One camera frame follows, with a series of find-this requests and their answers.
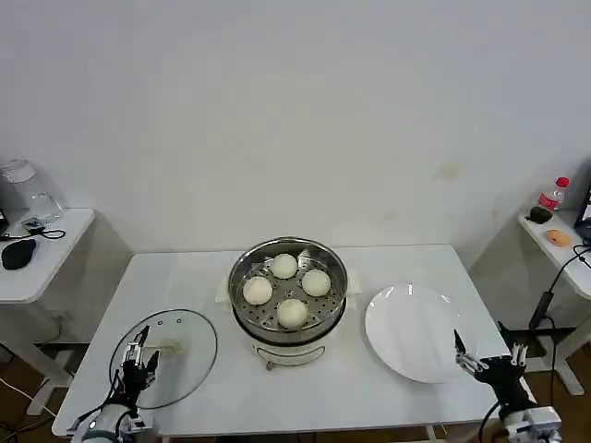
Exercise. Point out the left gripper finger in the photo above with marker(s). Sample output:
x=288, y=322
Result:
x=153, y=364
x=136, y=345

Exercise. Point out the white steamed bun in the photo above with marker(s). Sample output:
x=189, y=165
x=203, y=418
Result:
x=257, y=290
x=316, y=282
x=292, y=313
x=283, y=266

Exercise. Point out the clear bottle with red cap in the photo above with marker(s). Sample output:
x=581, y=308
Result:
x=552, y=198

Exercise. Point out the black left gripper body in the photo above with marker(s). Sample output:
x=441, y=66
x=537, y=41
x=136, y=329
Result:
x=136, y=376

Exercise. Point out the black laptop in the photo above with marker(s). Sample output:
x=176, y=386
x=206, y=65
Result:
x=3, y=221

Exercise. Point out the black screen device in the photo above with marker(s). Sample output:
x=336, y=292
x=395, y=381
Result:
x=585, y=217

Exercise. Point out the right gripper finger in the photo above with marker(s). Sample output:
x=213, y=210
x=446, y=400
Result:
x=471, y=361
x=518, y=353

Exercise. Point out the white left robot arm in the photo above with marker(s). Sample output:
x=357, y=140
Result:
x=104, y=422

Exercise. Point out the black computer mouse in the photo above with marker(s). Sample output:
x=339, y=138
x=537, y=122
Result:
x=18, y=255

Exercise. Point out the dark brown lump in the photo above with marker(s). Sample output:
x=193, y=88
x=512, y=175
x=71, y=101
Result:
x=540, y=215

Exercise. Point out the white electric cooker base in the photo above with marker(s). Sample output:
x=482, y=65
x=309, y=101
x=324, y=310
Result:
x=286, y=353

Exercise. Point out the steel steamer basket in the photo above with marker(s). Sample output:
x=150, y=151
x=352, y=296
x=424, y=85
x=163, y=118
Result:
x=332, y=277

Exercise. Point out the white side table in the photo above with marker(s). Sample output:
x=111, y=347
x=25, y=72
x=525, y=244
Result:
x=549, y=251
x=55, y=258

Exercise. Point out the clear plastic water jug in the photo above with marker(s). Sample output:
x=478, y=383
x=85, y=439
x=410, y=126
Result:
x=41, y=198

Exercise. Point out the small orange snack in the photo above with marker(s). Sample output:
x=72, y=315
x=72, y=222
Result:
x=558, y=237

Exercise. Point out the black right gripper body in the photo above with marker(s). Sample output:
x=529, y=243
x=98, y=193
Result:
x=505, y=376

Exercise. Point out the white round plate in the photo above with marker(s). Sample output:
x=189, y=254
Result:
x=406, y=332

